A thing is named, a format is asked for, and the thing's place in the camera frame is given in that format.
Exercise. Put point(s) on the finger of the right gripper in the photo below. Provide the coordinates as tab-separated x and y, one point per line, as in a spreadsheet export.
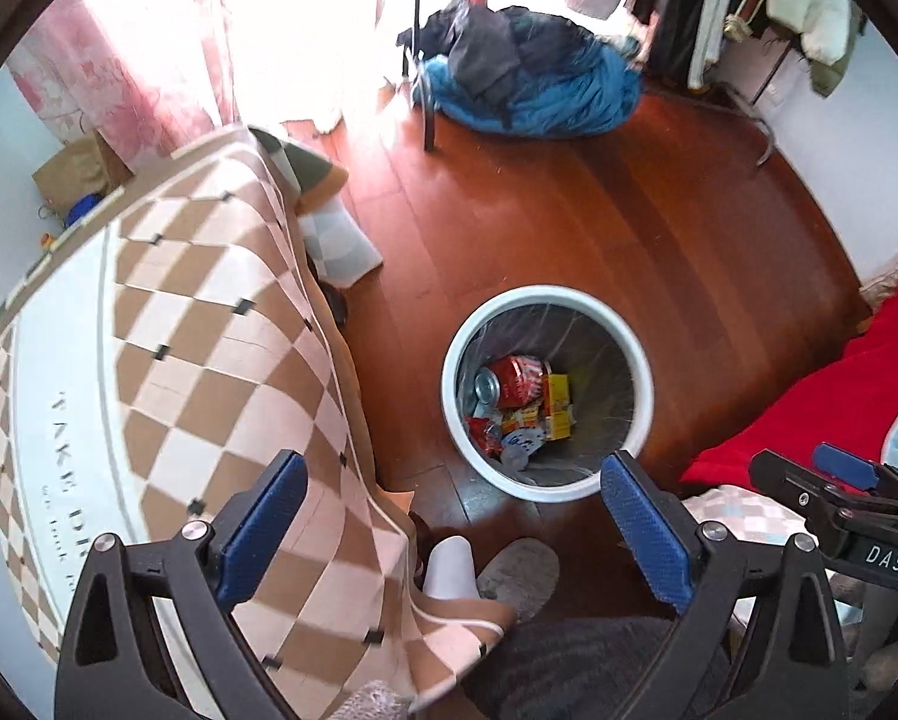
839	464
802	483

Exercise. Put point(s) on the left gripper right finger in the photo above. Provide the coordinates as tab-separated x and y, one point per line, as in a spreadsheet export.
659	532

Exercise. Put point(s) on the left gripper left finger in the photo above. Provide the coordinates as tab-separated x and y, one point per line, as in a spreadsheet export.
251	526

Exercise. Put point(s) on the yellow snack box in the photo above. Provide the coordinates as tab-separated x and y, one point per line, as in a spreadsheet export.
557	408

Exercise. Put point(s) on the red snack wrapper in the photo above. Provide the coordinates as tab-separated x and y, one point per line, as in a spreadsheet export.
486	435

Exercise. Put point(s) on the white round trash bin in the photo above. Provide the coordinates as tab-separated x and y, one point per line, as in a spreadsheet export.
611	387

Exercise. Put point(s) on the red blanket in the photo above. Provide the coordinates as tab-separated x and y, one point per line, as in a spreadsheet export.
850	404

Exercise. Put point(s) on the checkered pastel pillow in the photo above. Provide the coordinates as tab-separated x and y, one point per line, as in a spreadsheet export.
748	515

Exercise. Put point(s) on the grey slipper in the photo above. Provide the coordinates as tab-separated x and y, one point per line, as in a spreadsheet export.
522	576

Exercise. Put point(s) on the dark trouser leg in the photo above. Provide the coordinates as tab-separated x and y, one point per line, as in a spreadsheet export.
577	668

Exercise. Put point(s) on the white sock foot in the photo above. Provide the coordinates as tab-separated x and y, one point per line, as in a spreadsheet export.
450	572

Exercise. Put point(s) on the checkered brown bed blanket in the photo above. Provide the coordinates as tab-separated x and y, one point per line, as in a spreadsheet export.
158	357

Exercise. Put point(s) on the red soda can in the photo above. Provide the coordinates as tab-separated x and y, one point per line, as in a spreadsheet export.
510	382

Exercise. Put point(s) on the brown paper bag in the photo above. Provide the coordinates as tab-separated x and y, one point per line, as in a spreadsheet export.
87	166

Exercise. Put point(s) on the pink floral curtain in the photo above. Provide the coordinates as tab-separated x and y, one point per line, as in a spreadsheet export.
149	76

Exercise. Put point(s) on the blue and black clothes pile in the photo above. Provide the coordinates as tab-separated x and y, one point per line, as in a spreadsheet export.
519	73

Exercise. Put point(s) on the hanging clothes on rack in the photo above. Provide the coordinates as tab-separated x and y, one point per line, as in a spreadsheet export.
686	37

